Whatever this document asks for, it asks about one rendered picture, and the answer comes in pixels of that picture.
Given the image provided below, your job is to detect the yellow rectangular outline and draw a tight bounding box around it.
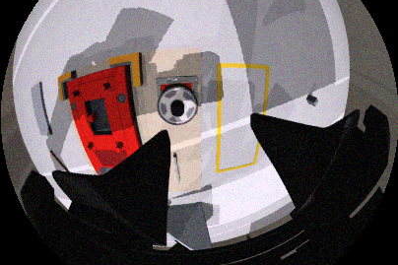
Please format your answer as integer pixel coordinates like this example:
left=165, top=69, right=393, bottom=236
left=216, top=63, right=270, bottom=172

